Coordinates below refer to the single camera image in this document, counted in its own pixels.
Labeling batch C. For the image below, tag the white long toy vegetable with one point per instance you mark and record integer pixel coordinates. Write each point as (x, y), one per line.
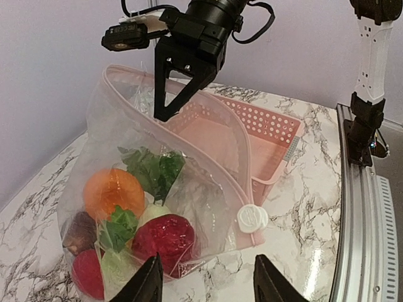
(151, 212)

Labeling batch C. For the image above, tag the front aluminium frame rail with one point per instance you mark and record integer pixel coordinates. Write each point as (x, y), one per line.
(369, 259)

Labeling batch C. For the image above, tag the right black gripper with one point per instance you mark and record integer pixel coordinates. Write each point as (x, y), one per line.
(190, 59)

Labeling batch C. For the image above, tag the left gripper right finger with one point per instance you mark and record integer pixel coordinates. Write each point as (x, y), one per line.
(270, 284)

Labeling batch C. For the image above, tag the white round bag slider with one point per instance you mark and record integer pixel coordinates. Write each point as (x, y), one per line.
(252, 218)

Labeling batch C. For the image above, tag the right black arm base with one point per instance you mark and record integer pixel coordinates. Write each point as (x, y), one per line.
(363, 137)

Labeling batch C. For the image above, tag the green toy leaf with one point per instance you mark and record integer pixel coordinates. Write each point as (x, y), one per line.
(119, 229)
(155, 172)

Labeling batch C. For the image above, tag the pink plastic basket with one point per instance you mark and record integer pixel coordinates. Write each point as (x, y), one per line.
(252, 144)

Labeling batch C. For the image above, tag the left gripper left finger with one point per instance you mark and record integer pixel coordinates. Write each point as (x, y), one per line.
(146, 284)

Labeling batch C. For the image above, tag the orange toy fruit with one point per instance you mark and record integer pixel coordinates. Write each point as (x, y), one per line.
(109, 188)

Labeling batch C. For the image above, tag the clear zip top bag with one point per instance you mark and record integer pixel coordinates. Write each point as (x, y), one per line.
(179, 191)

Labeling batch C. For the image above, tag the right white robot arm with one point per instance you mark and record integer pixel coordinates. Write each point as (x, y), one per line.
(375, 19)

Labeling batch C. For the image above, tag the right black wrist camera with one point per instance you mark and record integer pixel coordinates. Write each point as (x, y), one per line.
(125, 37)

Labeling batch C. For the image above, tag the dark maroon toy food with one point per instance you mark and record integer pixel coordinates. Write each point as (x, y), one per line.
(81, 234)

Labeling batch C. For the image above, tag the dark red toy fruit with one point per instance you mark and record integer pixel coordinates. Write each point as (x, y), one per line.
(171, 237)

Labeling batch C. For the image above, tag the bright red toy fruit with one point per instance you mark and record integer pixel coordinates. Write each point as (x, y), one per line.
(86, 274)

